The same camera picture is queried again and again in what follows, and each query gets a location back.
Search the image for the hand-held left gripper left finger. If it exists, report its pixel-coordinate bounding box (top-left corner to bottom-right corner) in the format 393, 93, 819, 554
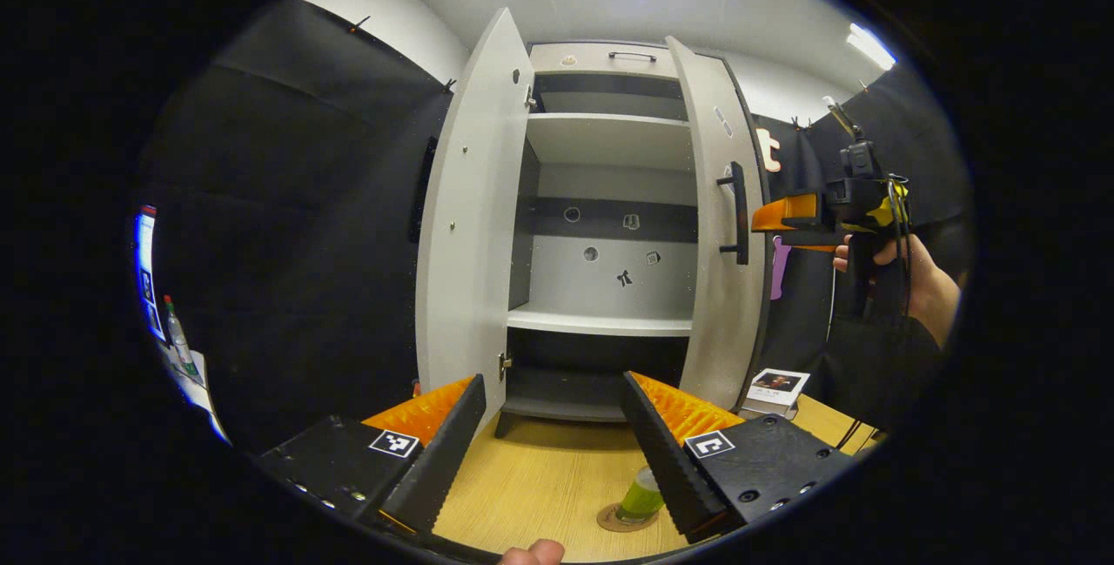
255, 373, 488, 538

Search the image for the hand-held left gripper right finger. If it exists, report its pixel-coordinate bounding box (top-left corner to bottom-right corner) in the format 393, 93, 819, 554
620, 371, 858, 545

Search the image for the green tea bottle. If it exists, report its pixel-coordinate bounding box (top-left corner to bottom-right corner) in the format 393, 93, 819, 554
614, 465, 667, 525

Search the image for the round brown coaster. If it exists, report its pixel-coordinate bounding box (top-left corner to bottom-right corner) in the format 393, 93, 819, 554
597, 502, 660, 534

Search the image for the grey cabinet door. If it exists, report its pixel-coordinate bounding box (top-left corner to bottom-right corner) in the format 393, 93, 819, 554
409, 8, 536, 435
666, 36, 771, 411

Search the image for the grey cabinet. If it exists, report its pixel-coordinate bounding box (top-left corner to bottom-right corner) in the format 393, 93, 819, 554
494, 41, 771, 440

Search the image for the clear bottle with red cap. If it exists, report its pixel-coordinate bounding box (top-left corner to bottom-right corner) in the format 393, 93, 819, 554
163, 294, 199, 379

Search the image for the white photo cover book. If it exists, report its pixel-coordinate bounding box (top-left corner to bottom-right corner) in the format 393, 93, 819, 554
748, 367, 811, 410

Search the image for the small ceiling light panel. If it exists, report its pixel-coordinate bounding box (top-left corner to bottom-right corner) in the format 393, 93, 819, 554
846, 22, 898, 72

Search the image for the white side table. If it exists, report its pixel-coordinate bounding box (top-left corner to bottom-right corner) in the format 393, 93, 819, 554
161, 346, 232, 446

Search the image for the black cable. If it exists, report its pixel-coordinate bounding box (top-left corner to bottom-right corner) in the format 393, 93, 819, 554
834, 415, 878, 454

